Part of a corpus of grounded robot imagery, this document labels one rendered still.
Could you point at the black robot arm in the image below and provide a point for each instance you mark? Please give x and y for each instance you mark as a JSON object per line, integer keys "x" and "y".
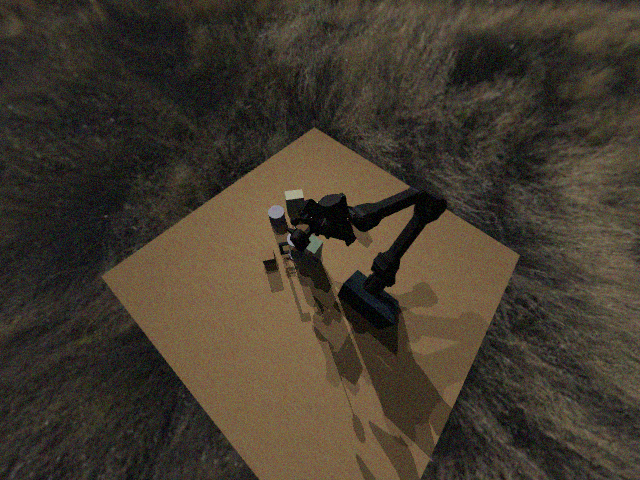
{"x": 428, "y": 208}

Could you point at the french press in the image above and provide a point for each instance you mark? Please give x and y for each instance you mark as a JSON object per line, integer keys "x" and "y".
{"x": 293, "y": 253}

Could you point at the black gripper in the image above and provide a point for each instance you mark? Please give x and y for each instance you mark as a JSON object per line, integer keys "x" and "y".
{"x": 300, "y": 238}

